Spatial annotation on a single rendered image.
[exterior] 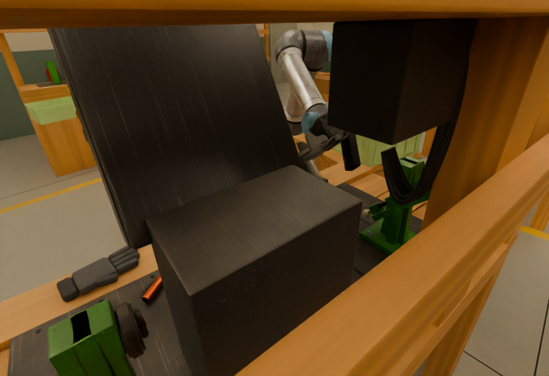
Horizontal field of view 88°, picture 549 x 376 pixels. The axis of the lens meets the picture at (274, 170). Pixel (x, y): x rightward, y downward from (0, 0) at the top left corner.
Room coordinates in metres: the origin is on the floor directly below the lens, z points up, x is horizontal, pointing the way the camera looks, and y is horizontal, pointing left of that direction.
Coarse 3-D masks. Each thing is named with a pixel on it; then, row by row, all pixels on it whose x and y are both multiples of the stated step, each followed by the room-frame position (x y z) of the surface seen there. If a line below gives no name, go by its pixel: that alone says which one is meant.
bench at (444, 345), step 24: (384, 192) 0.99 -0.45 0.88; (480, 288) 0.58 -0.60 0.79; (456, 312) 0.46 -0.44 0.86; (480, 312) 0.71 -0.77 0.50; (432, 336) 0.39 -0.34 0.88; (456, 336) 0.68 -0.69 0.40; (0, 360) 0.36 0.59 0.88; (408, 360) 0.34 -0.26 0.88; (432, 360) 0.72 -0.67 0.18; (456, 360) 0.67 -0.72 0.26
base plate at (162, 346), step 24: (360, 192) 0.96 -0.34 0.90; (360, 240) 0.68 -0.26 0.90; (360, 264) 0.58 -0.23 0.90; (120, 288) 0.52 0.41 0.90; (144, 288) 0.52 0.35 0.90; (72, 312) 0.45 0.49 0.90; (144, 312) 0.45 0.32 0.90; (168, 312) 0.45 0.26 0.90; (24, 336) 0.40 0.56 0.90; (168, 336) 0.39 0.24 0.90; (24, 360) 0.35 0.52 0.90; (48, 360) 0.34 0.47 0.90; (144, 360) 0.34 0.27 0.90; (168, 360) 0.34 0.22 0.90
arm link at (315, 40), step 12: (312, 36) 1.15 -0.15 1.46; (324, 36) 1.16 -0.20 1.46; (312, 48) 1.14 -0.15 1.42; (324, 48) 1.15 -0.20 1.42; (312, 60) 1.16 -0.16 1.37; (324, 60) 1.19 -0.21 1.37; (312, 72) 1.19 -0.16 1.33; (288, 108) 1.31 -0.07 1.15; (300, 108) 1.29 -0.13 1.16; (288, 120) 1.31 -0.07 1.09; (300, 120) 1.31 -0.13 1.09; (300, 132) 1.35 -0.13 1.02
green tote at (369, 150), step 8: (360, 136) 1.44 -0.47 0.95; (416, 136) 1.54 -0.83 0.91; (360, 144) 1.44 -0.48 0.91; (368, 144) 1.39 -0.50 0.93; (376, 144) 1.40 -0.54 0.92; (384, 144) 1.43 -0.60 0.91; (400, 144) 1.49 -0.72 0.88; (408, 144) 1.52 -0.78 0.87; (416, 144) 1.55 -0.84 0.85; (360, 152) 1.44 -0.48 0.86; (368, 152) 1.39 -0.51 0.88; (376, 152) 1.41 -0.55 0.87; (400, 152) 1.49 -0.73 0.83; (408, 152) 1.52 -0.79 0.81; (416, 152) 1.56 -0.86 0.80; (360, 160) 1.42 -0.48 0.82; (368, 160) 1.39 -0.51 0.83; (376, 160) 1.41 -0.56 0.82
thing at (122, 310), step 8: (120, 304) 0.27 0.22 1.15; (128, 304) 0.27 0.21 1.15; (120, 312) 0.26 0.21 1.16; (128, 312) 0.26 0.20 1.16; (136, 312) 0.27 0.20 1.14; (120, 320) 0.25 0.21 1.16; (128, 320) 0.25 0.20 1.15; (136, 320) 0.26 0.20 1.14; (144, 320) 0.27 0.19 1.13; (120, 328) 0.24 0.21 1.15; (128, 328) 0.24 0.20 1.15; (136, 328) 0.24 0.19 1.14; (144, 328) 0.25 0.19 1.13; (128, 336) 0.23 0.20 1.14; (136, 336) 0.23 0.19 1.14; (144, 336) 0.25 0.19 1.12; (128, 344) 0.23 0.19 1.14; (136, 344) 0.23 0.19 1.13; (144, 344) 0.24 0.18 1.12; (128, 352) 0.22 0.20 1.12; (136, 352) 0.23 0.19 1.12
